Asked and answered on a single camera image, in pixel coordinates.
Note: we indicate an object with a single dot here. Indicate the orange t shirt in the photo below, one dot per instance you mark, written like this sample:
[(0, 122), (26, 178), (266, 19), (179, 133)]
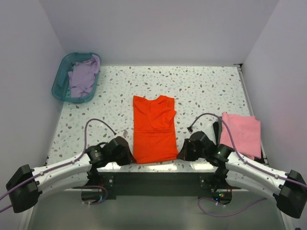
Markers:
[(154, 135)]

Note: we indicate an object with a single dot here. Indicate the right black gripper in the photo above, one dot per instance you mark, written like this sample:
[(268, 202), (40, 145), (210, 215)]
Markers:
[(184, 154)]

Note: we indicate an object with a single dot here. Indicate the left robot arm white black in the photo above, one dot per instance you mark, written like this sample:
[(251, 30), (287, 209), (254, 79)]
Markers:
[(28, 184)]

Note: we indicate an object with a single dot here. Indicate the pink folded t shirt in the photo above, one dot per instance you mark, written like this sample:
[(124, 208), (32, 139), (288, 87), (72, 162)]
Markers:
[(245, 131)]

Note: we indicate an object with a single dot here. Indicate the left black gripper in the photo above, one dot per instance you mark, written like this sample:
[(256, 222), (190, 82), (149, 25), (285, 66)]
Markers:
[(129, 158)]

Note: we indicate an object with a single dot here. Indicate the teal plastic basket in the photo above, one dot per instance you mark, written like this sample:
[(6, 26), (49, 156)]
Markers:
[(61, 88)]

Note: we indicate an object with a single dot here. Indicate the black folded t shirt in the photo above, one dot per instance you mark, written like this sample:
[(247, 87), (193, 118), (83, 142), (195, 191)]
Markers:
[(217, 127)]

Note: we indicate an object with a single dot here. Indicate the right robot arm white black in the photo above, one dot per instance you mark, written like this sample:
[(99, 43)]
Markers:
[(287, 189)]

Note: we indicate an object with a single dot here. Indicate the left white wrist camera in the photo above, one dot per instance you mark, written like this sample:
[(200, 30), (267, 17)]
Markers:
[(123, 133)]

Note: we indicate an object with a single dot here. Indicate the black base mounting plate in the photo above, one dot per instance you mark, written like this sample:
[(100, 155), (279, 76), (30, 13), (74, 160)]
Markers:
[(196, 184)]

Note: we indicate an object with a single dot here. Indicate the lilac t shirt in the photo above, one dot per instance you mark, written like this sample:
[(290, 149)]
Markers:
[(82, 77)]

